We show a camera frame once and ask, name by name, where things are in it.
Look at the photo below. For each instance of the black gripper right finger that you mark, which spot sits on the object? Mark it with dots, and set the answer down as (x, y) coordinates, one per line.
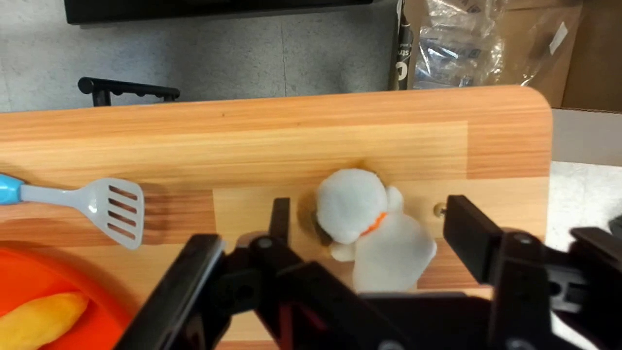
(537, 291)

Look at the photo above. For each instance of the black clamp with orange tip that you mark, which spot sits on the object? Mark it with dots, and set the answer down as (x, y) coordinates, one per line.
(123, 87)

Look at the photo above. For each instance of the red plastic bowl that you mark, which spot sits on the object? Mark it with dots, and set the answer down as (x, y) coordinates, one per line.
(71, 272)

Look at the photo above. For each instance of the large brown cardboard carton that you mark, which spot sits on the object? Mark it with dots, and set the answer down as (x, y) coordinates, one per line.
(593, 58)

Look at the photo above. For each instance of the clear plastic bag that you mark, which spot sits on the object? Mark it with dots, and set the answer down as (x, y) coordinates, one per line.
(453, 45)

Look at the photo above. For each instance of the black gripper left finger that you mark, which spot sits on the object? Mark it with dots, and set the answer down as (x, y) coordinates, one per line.
(195, 291)

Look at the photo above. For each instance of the white plush toy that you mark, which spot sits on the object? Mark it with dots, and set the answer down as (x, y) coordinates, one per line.
(352, 206)

